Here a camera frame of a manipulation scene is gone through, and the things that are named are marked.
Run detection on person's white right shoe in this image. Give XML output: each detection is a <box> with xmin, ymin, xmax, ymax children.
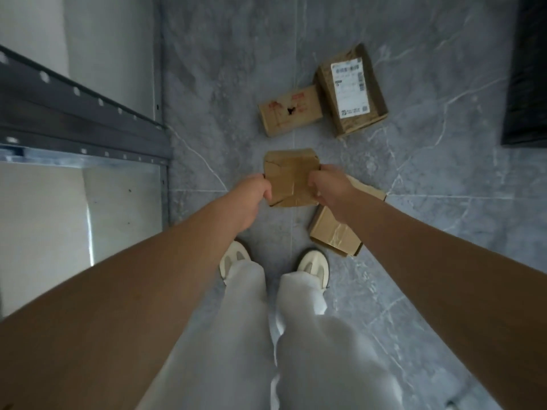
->
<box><xmin>293</xmin><ymin>248</ymin><xmax>332</xmax><ymax>292</ymax></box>

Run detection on person's left forearm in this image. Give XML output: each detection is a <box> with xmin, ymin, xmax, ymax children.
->
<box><xmin>0</xmin><ymin>190</ymin><xmax>250</xmax><ymax>410</ymax></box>

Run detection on cardboard parcel marked 9540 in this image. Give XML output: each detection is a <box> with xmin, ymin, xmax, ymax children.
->
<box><xmin>263</xmin><ymin>148</ymin><xmax>322</xmax><ymax>209</ymax></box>

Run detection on small red-printed parcel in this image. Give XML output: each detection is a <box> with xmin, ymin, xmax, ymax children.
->
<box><xmin>258</xmin><ymin>84</ymin><xmax>325</xmax><ymax>138</ymax></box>

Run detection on person's right hand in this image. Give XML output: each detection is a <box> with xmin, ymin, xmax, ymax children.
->
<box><xmin>307</xmin><ymin>164</ymin><xmax>365</xmax><ymax>226</ymax></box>

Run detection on parcel with white label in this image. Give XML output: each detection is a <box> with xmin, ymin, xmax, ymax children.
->
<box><xmin>315</xmin><ymin>41</ymin><xmax>390</xmax><ymax>140</ymax></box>

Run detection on person's white trousers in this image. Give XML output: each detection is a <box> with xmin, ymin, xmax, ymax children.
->
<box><xmin>136</xmin><ymin>259</ymin><xmax>406</xmax><ymax>410</ymax></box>

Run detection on black plastic basket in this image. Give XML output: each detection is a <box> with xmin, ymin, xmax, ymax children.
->
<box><xmin>500</xmin><ymin>0</ymin><xmax>547</xmax><ymax>149</ymax></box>

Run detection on person's white shoe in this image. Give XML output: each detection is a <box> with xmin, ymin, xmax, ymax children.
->
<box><xmin>218</xmin><ymin>240</ymin><xmax>253</xmax><ymax>281</ymax></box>
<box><xmin>293</xmin><ymin>248</ymin><xmax>332</xmax><ymax>292</ymax></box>

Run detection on person's white left shoe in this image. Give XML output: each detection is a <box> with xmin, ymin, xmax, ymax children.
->
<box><xmin>218</xmin><ymin>240</ymin><xmax>253</xmax><ymax>281</ymax></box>

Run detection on cardboard parcel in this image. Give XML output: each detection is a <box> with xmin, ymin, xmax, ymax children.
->
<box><xmin>307</xmin><ymin>174</ymin><xmax>389</xmax><ymax>259</ymax></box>

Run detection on person's right forearm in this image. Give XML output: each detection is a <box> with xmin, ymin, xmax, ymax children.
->
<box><xmin>341</xmin><ymin>194</ymin><xmax>547</xmax><ymax>410</ymax></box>

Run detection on person's left hand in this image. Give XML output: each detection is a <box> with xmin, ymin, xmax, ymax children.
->
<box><xmin>230</xmin><ymin>173</ymin><xmax>274</xmax><ymax>235</ymax></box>

